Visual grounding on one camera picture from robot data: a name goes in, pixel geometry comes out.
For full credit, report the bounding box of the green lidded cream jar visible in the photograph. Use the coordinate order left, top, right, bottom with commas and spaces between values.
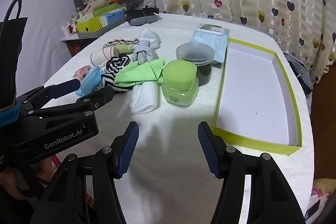
161, 59, 199, 108

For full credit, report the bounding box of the stack of green boxes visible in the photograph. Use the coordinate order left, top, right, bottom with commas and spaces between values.
76, 15, 128, 39

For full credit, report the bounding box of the dark jar with frosted lid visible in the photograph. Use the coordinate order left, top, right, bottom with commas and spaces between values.
176, 43, 216, 86

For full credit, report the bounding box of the pink plush toy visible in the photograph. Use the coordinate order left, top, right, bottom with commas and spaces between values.
79, 0, 95, 17

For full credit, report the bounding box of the flat green box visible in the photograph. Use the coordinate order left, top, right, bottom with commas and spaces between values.
91, 2, 122, 17

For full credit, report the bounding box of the beige rolled cloth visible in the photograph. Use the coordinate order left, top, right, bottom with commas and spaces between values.
91, 0, 111, 10

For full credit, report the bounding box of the grey white sock bundle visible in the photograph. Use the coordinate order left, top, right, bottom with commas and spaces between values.
131, 27, 161, 65

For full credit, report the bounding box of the green cloth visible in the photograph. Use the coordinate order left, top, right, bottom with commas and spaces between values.
113, 56, 167, 87

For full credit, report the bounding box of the blue elastic band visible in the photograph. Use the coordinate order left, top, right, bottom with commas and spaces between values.
0, 105, 21, 128

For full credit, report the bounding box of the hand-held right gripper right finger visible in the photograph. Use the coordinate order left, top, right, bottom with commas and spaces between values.
197, 121, 306, 224

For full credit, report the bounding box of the white towel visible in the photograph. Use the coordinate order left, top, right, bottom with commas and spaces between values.
130, 81, 161, 114

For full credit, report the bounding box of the light blue wet wipes pack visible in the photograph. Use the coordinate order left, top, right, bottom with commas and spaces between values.
189, 24, 230, 64

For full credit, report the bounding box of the blue white tissue box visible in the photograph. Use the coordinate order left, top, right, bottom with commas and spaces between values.
99, 9, 125, 28

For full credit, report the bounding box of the grey black headset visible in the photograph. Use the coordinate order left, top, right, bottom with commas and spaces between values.
126, 7, 160, 26

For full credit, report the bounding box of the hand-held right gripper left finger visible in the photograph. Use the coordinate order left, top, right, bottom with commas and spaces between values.
30, 121, 139, 224

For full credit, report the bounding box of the cream rolled cloth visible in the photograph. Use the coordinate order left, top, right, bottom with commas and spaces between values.
91, 47, 119, 65

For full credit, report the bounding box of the black white striped cloth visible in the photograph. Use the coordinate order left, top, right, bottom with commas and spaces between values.
101, 54, 132, 93

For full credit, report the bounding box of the lime green cardboard box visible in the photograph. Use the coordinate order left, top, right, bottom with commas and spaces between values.
76, 15, 105, 33

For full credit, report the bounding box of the grey clothes pile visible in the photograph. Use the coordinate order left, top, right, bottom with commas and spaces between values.
283, 52, 314, 95

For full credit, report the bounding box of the floral bedding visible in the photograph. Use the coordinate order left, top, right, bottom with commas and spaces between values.
304, 178, 336, 224

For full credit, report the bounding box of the blue face mask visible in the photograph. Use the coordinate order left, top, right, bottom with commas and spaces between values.
76, 65, 105, 96

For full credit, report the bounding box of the white textured table cover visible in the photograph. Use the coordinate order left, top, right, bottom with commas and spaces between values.
42, 13, 315, 224

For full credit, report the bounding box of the wooden wardrobe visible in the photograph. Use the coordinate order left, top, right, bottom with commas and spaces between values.
311, 61, 336, 182

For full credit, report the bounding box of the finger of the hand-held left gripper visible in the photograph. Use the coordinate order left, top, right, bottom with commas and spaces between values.
16, 79, 82, 112
25, 86, 115, 125

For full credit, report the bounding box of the person's left hand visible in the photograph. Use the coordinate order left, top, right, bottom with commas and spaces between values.
0, 158, 57, 201

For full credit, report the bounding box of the green-edged cardboard box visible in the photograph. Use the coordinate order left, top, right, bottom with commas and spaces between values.
212, 38, 303, 156

